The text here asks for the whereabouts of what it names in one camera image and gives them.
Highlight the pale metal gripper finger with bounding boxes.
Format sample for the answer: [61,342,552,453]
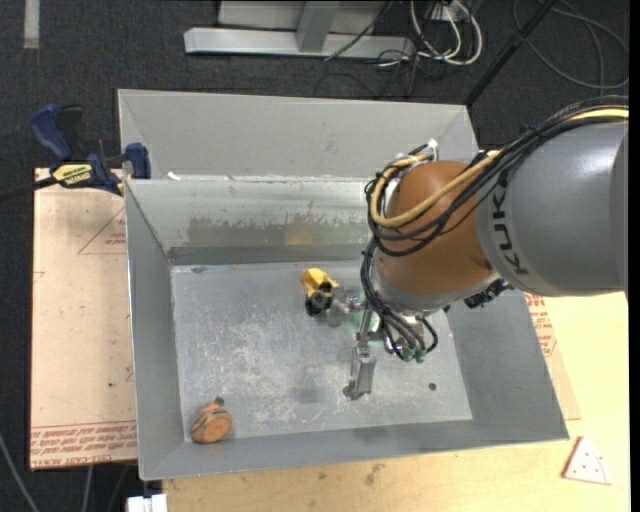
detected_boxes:
[342,347,378,401]
[326,294,354,329]

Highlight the yellow and black toy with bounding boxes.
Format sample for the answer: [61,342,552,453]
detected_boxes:
[300,267,342,318]

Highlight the grey metal bin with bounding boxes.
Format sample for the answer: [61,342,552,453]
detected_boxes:
[117,88,571,482]

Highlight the orange round toy food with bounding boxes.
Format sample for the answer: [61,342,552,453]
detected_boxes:
[189,396,234,445]

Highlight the white triangular pad with dots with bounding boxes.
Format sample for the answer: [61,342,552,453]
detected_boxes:
[560,435,613,486]

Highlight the brown cardboard board, red print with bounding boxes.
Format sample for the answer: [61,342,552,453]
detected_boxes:
[28,166,582,472]

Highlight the black cylinder on white bracket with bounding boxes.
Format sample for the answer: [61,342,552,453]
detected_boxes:
[463,279,514,309]

